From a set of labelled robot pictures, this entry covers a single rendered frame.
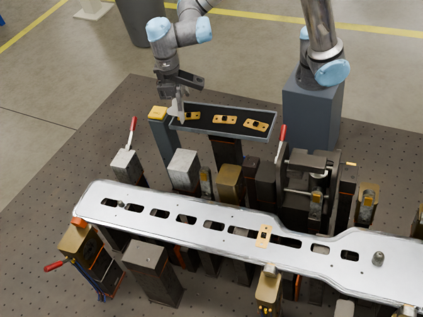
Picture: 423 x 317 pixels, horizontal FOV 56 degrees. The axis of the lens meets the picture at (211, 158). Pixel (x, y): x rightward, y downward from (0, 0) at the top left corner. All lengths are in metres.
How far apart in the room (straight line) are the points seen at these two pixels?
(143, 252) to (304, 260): 0.50
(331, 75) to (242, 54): 2.43
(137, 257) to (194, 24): 0.74
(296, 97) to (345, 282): 0.74
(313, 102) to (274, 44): 2.30
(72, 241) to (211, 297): 0.54
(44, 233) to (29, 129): 1.91
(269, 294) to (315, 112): 0.78
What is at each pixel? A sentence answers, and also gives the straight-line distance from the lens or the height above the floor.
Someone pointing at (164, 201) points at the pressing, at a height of 1.00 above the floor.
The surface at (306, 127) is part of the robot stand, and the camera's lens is 1.73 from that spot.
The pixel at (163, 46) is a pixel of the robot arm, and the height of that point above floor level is 1.48.
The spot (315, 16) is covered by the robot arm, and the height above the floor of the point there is 1.48.
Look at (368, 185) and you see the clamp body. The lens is 1.36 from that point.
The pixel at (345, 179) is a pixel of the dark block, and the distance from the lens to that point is 1.30.
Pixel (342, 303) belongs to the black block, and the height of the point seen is 0.99.
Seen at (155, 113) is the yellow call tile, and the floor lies 1.16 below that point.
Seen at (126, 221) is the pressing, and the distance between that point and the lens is 1.46.
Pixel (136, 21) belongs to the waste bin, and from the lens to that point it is 4.03.
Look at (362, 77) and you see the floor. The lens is 3.49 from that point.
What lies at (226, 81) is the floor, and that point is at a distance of 3.51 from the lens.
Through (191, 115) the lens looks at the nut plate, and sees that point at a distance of 1.48.
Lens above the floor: 2.14
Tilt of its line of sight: 48 degrees down
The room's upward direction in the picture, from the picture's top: 13 degrees counter-clockwise
